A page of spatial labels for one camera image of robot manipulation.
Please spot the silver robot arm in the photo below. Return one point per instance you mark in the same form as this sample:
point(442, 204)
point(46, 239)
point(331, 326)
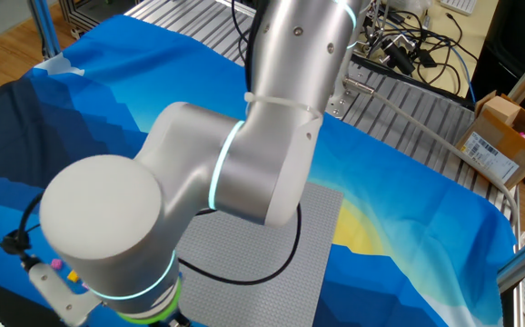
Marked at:
point(108, 218)

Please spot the white keyboard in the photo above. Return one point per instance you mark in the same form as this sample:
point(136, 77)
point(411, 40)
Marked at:
point(458, 5)

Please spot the blue mountain print cloth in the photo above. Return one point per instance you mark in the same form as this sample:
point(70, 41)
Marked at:
point(403, 218)

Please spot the black clamp device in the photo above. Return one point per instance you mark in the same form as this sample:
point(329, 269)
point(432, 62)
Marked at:
point(399, 56)

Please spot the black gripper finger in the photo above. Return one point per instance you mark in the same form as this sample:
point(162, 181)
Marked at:
point(181, 323)

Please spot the grey Lego baseplate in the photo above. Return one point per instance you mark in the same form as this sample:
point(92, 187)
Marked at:
point(253, 259)

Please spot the small purple Lego brick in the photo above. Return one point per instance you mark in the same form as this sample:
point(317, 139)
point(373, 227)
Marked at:
point(56, 263)

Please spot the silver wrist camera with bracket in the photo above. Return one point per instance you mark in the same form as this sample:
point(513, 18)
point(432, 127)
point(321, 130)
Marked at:
point(58, 290)

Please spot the black cabinet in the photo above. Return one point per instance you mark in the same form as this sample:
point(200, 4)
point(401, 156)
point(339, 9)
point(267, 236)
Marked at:
point(517, 45)

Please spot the black power adapter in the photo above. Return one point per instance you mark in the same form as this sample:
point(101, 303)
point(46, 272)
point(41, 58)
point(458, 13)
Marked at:
point(427, 58)

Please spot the black white striped frame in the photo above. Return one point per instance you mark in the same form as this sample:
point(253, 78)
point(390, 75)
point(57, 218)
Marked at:
point(85, 16)

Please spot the yellow Lego brick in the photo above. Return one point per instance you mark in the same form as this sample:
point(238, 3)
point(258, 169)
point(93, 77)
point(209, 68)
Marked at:
point(72, 275)

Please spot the open cardboard box with label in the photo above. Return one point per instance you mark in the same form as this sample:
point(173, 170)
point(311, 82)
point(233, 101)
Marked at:
point(494, 141)

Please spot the small tan cardboard box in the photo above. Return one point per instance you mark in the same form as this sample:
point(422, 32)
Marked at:
point(501, 109)

